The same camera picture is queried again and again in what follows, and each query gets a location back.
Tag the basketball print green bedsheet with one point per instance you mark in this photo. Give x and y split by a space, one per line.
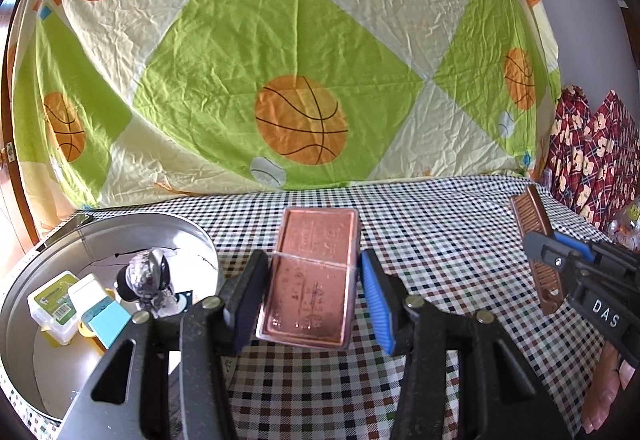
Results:
250 45

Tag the moon print cube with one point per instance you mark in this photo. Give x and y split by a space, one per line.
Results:
182 300

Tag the silver and black wrapper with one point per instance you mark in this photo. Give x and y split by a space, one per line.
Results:
145 280

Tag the clear-cased copper box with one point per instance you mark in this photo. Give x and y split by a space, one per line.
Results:
310 280

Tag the brown wooden door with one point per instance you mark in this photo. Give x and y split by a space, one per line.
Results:
10 200

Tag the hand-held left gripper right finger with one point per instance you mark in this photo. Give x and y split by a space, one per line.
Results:
382 305

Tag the clear box with green label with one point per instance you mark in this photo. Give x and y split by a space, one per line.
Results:
52 305

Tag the small white box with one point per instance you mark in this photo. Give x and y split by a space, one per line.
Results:
90 292

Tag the patterned copper box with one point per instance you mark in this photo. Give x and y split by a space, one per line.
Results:
537 220

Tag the round metal tin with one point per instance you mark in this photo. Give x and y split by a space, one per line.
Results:
150 232

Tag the checkered tablecloth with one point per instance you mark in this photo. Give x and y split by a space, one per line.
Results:
450 240

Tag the teal picture cube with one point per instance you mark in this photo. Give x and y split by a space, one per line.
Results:
107 322

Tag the person's right hand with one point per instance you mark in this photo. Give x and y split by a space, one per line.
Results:
610 390

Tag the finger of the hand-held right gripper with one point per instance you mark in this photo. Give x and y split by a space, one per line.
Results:
547 252
575 246

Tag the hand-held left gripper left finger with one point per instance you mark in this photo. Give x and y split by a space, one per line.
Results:
247 305

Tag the clear plastic bag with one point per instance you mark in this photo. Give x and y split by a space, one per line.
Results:
625 225

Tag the red printed cloth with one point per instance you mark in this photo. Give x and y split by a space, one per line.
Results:
595 155

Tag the brass door latch plate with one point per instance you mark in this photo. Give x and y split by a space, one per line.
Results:
8 152

